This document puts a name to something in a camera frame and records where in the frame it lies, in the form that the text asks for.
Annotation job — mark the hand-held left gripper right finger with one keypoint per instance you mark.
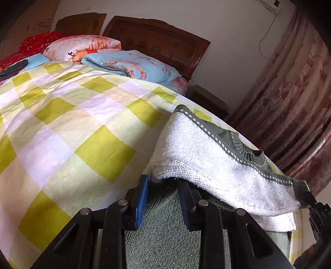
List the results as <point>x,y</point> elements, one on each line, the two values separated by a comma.
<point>184,204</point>

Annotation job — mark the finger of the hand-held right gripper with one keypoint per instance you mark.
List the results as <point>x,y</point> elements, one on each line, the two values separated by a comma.
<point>319,214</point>

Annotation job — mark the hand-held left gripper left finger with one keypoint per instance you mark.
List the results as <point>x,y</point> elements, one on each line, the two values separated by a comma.
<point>142,201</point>

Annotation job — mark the green and white knit sweater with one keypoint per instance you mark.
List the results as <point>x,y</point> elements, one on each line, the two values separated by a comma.
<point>206,155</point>

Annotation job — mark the yellow checkered bed cover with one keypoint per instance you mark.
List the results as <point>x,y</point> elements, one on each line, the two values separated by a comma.
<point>77,124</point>

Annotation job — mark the dark wooden nightstand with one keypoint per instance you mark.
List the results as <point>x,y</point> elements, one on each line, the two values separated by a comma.
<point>209,102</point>

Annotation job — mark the pink floral bed sheet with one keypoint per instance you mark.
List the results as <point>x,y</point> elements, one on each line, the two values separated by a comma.
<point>178,85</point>

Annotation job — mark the pink floral curtain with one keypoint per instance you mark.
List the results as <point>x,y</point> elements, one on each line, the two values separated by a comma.
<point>292,98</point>

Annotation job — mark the light blue floral quilt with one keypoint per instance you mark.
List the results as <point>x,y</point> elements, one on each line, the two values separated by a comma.
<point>129,63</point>

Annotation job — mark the large carved wooden headboard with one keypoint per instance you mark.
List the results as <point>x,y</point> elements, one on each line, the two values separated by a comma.
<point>155,36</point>

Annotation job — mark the pink floral pillow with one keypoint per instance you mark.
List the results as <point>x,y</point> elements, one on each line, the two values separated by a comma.
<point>77,45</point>

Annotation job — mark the plain light blue blanket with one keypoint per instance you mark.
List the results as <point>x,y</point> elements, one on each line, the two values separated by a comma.
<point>36,60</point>

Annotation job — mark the black garment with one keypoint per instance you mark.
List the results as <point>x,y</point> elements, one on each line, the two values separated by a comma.
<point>14,68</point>

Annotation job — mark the small wooden headboard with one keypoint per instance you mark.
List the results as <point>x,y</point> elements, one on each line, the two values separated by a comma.
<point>80,24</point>

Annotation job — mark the red patterned quilt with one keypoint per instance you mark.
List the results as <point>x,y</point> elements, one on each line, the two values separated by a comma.
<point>33,42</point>

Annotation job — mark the light wooden wardrobe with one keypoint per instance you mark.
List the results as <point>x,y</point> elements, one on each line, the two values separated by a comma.
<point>28,20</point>

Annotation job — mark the white air conditioner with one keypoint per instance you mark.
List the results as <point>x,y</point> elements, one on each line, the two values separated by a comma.
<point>270,4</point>

